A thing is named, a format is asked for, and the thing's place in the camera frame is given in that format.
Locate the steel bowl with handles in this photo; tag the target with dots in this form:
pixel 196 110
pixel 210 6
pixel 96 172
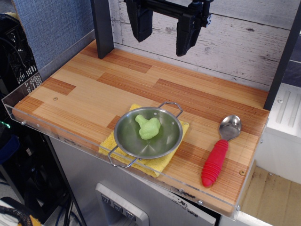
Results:
pixel 167 113

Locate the clear acrylic edge guard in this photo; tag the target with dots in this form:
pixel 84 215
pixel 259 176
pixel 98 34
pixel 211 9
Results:
pixel 82 102

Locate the black perforated crate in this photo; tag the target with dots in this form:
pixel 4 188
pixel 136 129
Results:
pixel 17 63

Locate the right dark frame post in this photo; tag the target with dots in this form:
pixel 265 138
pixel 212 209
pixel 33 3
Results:
pixel 284 60

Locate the blue fabric partition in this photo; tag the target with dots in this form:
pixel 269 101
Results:
pixel 56 30

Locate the white side unit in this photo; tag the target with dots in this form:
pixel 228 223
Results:
pixel 279 149

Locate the dark frame post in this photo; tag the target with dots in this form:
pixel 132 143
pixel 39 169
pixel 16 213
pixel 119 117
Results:
pixel 103 28
pixel 284 60

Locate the green toy broccoli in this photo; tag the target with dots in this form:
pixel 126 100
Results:
pixel 148 128

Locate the left dark frame post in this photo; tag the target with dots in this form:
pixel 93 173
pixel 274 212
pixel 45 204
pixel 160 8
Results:
pixel 103 28

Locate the grey button panel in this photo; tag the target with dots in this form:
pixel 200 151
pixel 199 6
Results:
pixel 128 214

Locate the red handled metal spoon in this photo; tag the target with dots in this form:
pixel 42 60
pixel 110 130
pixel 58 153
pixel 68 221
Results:
pixel 229 129

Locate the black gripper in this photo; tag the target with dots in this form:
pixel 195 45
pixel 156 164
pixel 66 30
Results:
pixel 190 20

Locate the stainless toy cabinet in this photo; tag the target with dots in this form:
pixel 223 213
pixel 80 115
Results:
pixel 84 170

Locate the yellow cloth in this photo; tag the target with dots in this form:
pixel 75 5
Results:
pixel 162 162

